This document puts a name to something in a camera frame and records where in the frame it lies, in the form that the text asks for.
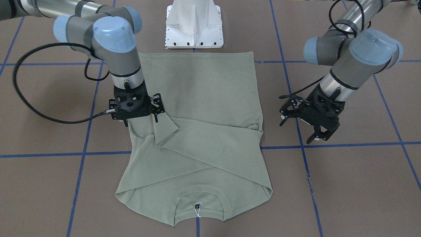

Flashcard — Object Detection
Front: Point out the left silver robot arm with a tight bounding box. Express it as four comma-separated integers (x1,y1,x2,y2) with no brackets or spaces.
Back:
280,0,404,144

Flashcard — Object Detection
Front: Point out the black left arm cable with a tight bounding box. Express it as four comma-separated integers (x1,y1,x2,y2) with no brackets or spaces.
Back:
279,0,372,99

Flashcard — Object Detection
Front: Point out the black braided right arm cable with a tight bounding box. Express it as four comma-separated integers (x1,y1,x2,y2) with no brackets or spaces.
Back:
12,43,115,124

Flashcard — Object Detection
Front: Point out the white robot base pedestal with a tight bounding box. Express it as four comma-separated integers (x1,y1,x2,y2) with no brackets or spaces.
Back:
164,0,224,49

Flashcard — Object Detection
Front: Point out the sage green t-shirt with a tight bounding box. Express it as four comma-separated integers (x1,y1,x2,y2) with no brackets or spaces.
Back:
115,52,273,225

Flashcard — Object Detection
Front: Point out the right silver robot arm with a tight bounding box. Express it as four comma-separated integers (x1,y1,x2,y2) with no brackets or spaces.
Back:
1,0,164,124

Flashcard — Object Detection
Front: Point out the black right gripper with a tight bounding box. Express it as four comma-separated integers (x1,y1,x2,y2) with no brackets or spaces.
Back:
109,82,165,127

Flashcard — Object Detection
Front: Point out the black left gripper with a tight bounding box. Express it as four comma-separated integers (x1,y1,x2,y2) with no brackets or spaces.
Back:
279,85,345,145

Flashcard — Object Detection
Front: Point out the white shirt tag loop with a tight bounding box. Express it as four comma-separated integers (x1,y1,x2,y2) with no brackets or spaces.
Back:
194,203,201,218

